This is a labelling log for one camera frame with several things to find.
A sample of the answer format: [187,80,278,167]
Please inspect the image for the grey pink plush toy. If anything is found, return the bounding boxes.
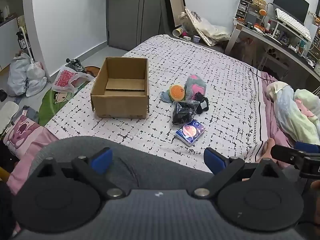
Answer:
[184,74,207,101]

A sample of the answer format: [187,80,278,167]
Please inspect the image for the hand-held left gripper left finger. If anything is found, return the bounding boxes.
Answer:
[37,147,127,200]

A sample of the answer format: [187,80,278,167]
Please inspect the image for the blue denim plush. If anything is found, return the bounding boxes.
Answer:
[160,90,173,103]

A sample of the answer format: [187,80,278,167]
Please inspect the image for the pastel crumpled blanket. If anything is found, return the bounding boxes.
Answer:
[266,81,320,145]

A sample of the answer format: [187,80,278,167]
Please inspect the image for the denim clothes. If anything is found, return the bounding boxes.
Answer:
[17,105,39,123]

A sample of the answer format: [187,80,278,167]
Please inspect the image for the black framed board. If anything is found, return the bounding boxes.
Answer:
[162,0,187,28]

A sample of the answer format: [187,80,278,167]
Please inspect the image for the black item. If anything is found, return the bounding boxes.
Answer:
[172,100,198,126]

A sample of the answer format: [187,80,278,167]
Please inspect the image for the grey garbage bag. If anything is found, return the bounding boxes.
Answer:
[7,52,33,97]

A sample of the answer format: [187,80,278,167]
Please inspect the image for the pink bed sheet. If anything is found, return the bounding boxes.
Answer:
[260,72,295,168]

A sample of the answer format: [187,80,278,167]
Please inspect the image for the white cabinet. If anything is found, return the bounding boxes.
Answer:
[0,17,20,70]

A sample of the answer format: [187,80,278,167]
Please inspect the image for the pink cloth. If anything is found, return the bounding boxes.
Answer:
[7,135,58,195]

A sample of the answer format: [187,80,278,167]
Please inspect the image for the black monitor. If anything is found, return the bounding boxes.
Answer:
[273,0,310,25]

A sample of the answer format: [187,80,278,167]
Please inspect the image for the black cable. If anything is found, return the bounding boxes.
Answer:
[249,68,275,82]

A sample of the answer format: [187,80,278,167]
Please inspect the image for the brown round cushion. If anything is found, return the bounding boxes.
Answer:
[84,66,102,77]

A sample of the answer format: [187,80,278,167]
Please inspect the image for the grey door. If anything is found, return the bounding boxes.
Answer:
[105,0,168,52]

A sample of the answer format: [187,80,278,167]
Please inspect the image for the burger plush toy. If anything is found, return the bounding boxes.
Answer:
[169,84,186,101]

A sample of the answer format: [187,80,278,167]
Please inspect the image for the white keyboard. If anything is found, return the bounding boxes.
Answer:
[275,8,312,42]

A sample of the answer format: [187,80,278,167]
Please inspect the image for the grey drawer organizer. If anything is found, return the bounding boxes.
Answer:
[236,0,253,18]

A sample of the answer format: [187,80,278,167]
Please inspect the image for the white slatted rack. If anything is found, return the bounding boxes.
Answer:
[185,8,213,46]

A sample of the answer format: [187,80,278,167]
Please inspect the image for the white floor mat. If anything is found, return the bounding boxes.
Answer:
[0,101,20,130]

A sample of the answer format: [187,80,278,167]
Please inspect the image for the red print plastic bag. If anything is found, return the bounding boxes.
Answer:
[52,65,94,93]

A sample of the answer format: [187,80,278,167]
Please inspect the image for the white standing rack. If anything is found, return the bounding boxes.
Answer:
[16,27,34,60]

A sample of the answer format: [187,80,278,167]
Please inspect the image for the white garbage bag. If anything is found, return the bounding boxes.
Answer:
[26,62,47,97]

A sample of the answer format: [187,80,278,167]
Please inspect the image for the pink cartoon pillow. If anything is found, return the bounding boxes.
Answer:
[2,116,58,155]

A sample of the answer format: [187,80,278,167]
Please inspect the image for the black lace accessory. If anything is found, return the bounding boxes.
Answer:
[195,93,209,115]

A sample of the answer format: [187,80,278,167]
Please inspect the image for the blue tissue packet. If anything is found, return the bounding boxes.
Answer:
[175,120,206,147]

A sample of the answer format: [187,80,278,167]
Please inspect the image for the beige bottle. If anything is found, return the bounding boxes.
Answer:
[179,12,191,27]

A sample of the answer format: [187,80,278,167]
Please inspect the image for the white monitor riser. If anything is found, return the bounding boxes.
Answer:
[270,17,310,53]

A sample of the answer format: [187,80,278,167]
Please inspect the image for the black white sneakers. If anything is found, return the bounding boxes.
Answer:
[66,58,85,72]

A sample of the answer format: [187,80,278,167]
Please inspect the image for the brown cardboard box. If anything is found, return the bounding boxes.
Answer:
[90,57,150,119]

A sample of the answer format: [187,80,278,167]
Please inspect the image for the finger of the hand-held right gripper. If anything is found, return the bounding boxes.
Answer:
[294,142,320,153]
[271,144,307,167]

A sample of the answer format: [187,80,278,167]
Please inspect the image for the white desk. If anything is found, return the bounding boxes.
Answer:
[225,17,320,80]

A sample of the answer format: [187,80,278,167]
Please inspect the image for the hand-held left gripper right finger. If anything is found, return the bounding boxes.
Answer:
[194,147,280,200]

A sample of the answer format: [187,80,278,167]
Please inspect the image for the green cartoon rug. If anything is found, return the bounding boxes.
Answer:
[39,80,93,127]

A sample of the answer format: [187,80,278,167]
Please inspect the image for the person's bare foot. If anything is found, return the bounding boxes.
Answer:
[260,138,277,163]

